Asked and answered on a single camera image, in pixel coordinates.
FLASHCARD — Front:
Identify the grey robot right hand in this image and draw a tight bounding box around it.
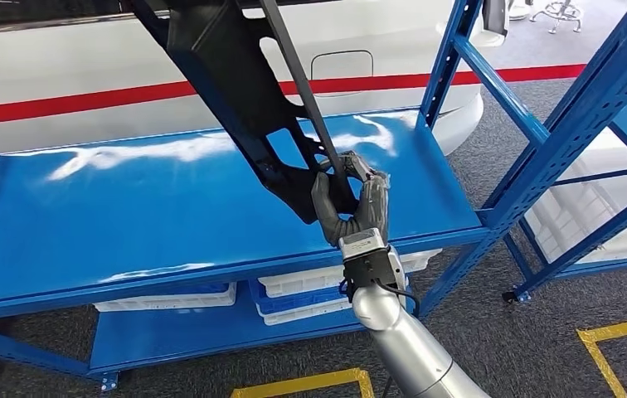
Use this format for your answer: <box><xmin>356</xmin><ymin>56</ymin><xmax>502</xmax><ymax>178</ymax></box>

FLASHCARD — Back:
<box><xmin>310</xmin><ymin>151</ymin><xmax>392</xmax><ymax>248</ymax></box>

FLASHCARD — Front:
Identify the long black plastic part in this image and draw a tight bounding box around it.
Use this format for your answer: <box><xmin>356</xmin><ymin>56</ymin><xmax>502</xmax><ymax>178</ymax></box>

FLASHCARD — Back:
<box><xmin>126</xmin><ymin>0</ymin><xmax>373</xmax><ymax>226</ymax></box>

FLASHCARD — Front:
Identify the blue plastic crate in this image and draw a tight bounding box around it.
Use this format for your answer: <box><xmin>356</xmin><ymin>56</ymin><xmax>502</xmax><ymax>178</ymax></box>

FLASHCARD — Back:
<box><xmin>248</xmin><ymin>279</ymin><xmax>348</xmax><ymax>318</ymax></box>

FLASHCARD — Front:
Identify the chrome swivel stool base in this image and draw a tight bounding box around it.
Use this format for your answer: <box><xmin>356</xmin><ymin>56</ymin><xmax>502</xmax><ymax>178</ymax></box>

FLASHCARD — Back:
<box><xmin>529</xmin><ymin>0</ymin><xmax>585</xmax><ymax>35</ymax></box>

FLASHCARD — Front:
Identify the white car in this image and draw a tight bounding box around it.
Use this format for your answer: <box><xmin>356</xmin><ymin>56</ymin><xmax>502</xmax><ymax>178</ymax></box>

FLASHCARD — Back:
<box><xmin>0</xmin><ymin>0</ymin><xmax>513</xmax><ymax>156</ymax></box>

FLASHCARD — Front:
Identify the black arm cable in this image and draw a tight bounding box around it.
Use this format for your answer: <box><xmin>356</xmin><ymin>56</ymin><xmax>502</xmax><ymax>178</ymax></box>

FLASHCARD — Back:
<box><xmin>373</xmin><ymin>279</ymin><xmax>422</xmax><ymax>318</ymax></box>

